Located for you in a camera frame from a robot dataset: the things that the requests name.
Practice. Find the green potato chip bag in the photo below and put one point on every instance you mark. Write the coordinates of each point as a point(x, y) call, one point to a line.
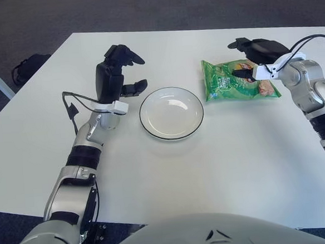
point(227, 86)

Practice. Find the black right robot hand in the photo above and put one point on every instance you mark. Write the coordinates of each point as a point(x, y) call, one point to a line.
point(263, 49)

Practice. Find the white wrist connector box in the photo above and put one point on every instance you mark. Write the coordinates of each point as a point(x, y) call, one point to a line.
point(117, 107)
point(265, 71)

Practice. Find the silver robot torso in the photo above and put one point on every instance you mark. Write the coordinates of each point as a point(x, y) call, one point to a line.
point(173, 233)

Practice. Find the black backpack on floor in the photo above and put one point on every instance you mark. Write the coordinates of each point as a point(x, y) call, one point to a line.
point(27, 67)

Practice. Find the white right wrist connector box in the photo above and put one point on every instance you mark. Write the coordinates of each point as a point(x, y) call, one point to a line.
point(265, 71)

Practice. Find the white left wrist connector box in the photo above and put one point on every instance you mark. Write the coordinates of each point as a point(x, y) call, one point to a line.
point(117, 107)

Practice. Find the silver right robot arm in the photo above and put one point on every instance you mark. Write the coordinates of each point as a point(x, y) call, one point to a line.
point(311, 89)

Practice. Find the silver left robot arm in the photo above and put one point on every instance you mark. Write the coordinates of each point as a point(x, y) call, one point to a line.
point(96, 132)

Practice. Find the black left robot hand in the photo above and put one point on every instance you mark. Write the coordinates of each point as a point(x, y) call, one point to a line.
point(109, 81)

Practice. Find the white plate with black rim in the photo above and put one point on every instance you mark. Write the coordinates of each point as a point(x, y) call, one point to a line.
point(171, 113)

